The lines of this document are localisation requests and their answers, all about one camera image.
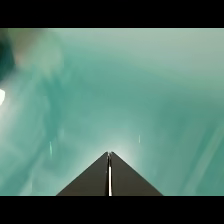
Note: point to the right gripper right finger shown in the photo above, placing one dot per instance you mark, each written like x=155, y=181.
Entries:
x=128, y=181

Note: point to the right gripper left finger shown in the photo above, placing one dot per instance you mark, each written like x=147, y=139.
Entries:
x=91, y=181

